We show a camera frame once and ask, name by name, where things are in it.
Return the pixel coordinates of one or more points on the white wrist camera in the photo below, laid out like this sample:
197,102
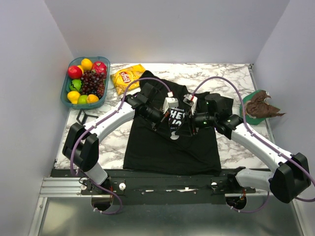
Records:
169,102
191,100

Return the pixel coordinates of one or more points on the orange fruit top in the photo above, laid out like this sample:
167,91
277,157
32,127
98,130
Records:
86,64

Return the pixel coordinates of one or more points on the green watermelon toy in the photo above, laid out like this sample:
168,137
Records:
75,85

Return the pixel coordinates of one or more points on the aluminium frame rail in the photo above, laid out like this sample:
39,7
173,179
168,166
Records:
60,187

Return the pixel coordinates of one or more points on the yellow chips bag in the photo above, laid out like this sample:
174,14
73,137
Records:
122,78

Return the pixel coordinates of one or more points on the orange fruit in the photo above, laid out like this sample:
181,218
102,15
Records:
91,98
86,64

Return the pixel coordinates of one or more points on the teal plastic fruit basket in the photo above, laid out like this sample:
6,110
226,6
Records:
66,89

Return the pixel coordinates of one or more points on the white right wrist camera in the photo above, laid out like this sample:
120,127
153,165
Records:
191,100

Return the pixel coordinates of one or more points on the orange fruit bottom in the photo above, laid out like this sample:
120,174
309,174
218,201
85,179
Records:
91,98

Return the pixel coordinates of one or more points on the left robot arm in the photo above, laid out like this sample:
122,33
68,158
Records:
82,143

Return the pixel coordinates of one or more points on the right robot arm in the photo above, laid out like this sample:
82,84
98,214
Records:
288,174

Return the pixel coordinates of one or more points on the red apple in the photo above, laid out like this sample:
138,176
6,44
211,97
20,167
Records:
74,72

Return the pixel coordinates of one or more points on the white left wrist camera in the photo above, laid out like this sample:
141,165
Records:
169,102

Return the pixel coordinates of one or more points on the black printed t-shirt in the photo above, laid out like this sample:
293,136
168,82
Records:
152,151

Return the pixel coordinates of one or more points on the red dragon fruit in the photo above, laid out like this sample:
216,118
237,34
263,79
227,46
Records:
99,67

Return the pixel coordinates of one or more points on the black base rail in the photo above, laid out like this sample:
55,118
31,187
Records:
142,188

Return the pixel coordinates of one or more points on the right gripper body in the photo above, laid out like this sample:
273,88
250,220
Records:
193,122

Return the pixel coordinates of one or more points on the black brooch stand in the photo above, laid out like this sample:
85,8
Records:
82,117

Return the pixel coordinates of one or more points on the green lime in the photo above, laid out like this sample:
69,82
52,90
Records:
82,99

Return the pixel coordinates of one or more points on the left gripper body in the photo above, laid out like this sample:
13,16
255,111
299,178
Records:
156,126

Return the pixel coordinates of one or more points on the purple grapes bunch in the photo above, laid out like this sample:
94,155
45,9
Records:
93,83

